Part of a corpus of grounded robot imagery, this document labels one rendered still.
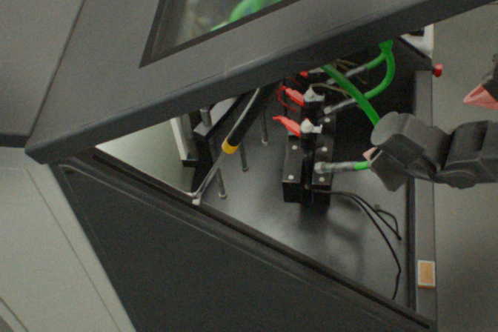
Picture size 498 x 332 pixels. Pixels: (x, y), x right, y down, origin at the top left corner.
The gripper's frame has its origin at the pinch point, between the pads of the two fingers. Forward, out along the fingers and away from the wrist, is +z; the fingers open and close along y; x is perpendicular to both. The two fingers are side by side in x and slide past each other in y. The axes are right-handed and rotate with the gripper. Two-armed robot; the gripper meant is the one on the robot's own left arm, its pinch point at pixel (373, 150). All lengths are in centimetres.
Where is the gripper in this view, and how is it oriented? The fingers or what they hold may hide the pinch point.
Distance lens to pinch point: 124.8
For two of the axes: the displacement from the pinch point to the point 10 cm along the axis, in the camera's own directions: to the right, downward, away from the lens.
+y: -6.9, 7.0, -1.8
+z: -3.4, -0.9, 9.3
